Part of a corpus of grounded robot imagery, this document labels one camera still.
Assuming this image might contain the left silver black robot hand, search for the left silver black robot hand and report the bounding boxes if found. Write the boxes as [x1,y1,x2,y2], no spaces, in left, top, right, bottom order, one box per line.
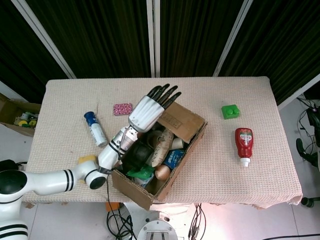
[127,84,183,133]

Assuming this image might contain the brown taped cardboard box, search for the brown taped cardboard box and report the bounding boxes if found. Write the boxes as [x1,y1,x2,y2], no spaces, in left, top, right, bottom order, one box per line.
[111,99,209,211]

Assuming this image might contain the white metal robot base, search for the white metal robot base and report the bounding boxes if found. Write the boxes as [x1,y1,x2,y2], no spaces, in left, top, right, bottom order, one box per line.
[124,201,197,240]

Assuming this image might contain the cardboard box with items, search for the cardboard box with items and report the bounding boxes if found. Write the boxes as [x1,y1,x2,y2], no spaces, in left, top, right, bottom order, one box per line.
[0,93,41,138]

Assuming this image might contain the pink patterned sponge block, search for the pink patterned sponge block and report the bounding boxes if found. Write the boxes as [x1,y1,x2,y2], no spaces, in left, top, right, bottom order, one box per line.
[112,103,134,117]

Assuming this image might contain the brown tape roll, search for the brown tape roll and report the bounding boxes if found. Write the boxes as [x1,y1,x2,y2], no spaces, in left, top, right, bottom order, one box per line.
[146,131,163,149]

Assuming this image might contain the black round object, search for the black round object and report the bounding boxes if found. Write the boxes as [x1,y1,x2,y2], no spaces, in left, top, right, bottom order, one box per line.
[124,143,154,173]

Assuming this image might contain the white paper cup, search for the white paper cup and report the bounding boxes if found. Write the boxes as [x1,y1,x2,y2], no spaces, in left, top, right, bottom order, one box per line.
[172,137,186,150]

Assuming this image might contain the blue white spray can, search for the blue white spray can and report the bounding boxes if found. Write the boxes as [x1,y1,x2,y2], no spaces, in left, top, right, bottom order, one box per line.
[83,111,109,148]

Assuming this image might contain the blue snack packet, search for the blue snack packet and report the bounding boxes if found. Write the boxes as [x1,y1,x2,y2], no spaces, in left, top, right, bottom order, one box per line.
[163,149,186,169]

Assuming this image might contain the green foil packet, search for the green foil packet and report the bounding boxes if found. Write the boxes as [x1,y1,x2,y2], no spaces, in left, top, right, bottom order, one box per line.
[126,166,155,179]

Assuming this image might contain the brown onion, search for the brown onion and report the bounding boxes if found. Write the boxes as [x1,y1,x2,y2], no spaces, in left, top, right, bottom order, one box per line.
[154,164,171,181]

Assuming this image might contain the beige waffle tablecloth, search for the beige waffle tablecloth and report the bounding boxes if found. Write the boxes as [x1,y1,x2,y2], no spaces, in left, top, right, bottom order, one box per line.
[21,76,303,207]

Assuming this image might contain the yellow sponge with hole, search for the yellow sponge with hole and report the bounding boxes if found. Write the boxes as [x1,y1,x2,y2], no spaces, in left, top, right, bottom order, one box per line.
[78,154,97,165]

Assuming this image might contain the green toy building brick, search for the green toy building brick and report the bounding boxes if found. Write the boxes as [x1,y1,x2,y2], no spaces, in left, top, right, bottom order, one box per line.
[221,104,242,120]

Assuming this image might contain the dark green partition screen panel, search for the dark green partition screen panel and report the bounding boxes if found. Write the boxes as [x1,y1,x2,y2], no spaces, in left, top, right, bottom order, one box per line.
[11,0,157,79]
[0,0,77,104]
[152,0,253,78]
[212,0,320,111]

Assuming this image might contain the orange object under table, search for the orange object under table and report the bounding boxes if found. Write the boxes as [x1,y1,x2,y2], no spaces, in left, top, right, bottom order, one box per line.
[104,201,121,213]

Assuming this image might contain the red ketchup squeeze bottle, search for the red ketchup squeeze bottle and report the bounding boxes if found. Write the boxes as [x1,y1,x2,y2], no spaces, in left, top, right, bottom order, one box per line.
[234,127,254,168]

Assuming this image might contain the dark chair base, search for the dark chair base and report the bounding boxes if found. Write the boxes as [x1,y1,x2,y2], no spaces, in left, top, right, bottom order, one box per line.
[296,138,320,173]

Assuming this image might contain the black castor leg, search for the black castor leg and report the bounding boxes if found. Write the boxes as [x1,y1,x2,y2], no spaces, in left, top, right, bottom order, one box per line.
[301,196,320,209]

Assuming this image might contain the black cable bundle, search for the black cable bundle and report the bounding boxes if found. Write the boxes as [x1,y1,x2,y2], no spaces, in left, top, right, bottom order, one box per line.
[106,207,138,240]

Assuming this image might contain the thin dark cable bundle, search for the thin dark cable bundle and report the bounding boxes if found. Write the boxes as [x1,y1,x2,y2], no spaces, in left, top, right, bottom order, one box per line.
[188,202,209,240]

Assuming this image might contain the black floor cables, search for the black floor cables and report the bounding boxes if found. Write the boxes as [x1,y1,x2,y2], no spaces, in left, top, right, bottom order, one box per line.
[296,96,320,146]

